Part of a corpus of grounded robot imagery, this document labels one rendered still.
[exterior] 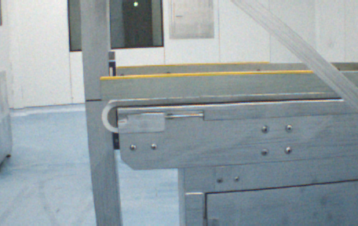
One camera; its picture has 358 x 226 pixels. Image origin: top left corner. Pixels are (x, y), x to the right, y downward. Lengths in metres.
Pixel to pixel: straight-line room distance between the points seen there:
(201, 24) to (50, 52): 2.24
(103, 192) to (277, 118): 0.48
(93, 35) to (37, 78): 4.93
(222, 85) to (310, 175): 0.24
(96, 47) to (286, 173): 0.48
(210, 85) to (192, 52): 5.29
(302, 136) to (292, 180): 0.10
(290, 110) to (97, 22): 0.47
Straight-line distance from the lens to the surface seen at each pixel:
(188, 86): 0.58
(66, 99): 5.77
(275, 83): 0.61
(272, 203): 0.72
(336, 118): 0.66
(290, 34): 0.56
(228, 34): 6.03
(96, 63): 0.87
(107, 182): 0.93
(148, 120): 0.59
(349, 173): 0.75
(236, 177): 0.67
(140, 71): 0.85
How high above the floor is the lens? 0.91
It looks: 10 degrees down
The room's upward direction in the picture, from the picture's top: 2 degrees counter-clockwise
